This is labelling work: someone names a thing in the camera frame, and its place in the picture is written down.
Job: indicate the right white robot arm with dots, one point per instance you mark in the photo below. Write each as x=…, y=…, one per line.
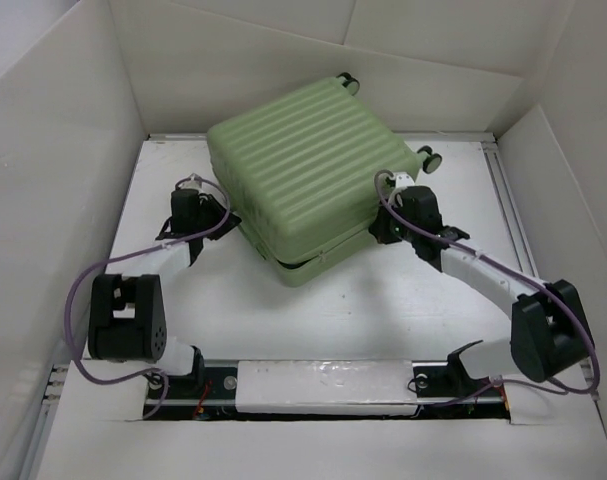
x=549, y=347

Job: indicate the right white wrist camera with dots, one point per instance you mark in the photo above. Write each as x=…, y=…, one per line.
x=400, y=180

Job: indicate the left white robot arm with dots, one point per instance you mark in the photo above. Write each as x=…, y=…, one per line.
x=127, y=312

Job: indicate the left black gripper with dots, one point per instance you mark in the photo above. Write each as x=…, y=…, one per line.
x=231, y=223

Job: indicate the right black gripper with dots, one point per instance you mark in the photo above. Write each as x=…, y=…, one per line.
x=378, y=228

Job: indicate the green hard-shell suitcase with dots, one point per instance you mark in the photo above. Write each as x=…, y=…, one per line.
x=299, y=172

